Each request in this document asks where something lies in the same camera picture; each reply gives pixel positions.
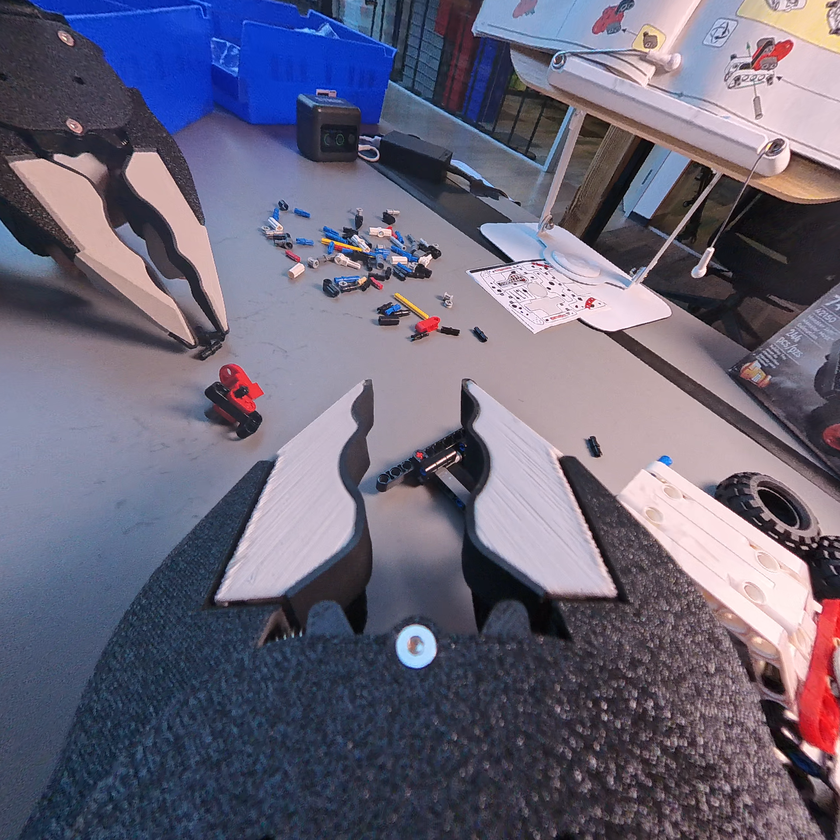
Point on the black toy tyre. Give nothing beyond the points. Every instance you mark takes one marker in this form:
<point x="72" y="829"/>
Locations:
<point x="741" y="499"/>
<point x="828" y="568"/>

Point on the black device with green display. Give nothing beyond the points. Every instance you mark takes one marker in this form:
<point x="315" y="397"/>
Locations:
<point x="328" y="124"/>

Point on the blue toy pin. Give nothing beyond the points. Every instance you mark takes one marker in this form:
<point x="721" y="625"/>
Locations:
<point x="392" y="309"/>

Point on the stacked red blue crates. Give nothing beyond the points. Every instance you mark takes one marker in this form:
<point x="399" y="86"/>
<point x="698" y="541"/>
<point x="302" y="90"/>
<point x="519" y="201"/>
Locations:
<point x="453" y="52"/>

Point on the white printed sheet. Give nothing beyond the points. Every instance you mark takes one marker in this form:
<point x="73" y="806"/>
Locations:
<point x="525" y="302"/>

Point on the white stand base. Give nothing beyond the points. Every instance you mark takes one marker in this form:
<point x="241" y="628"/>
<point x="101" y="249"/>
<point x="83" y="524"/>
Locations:
<point x="630" y="308"/>

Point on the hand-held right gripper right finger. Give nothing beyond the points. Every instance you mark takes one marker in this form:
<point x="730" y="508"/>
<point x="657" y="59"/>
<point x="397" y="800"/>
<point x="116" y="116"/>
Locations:
<point x="538" y="525"/>

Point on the printed box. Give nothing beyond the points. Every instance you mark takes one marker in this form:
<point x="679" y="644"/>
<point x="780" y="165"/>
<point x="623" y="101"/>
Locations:
<point x="787" y="374"/>

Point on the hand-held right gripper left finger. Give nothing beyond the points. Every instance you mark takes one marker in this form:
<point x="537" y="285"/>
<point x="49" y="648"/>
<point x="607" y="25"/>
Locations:
<point x="295" y="525"/>

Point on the black power adapter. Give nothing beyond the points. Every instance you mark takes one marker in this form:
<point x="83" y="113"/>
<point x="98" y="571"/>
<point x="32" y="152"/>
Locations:
<point x="413" y="154"/>

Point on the yellow toy axle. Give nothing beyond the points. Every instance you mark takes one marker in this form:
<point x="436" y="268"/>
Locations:
<point x="411" y="306"/>

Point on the metal booklet stand frame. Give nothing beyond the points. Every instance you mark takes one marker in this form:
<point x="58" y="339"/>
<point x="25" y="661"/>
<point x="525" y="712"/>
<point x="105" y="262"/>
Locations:
<point x="656" y="98"/>

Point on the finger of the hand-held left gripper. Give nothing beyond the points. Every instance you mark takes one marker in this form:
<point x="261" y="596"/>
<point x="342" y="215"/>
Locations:
<point x="177" y="216"/>
<point x="92" y="223"/>

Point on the red toy liftarm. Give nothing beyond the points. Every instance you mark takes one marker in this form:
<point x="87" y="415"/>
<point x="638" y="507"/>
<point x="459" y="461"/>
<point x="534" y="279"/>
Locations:
<point x="428" y="324"/>

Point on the blue plastic bin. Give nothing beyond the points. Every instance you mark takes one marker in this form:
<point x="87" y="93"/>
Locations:
<point x="315" y="72"/>
<point x="164" y="65"/>

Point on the instruction booklet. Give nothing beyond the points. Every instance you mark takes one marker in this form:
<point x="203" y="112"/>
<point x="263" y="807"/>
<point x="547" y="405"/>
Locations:
<point x="689" y="39"/>

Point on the black white toy brick model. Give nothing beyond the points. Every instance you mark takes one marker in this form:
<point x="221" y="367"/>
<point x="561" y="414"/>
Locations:
<point x="722" y="558"/>

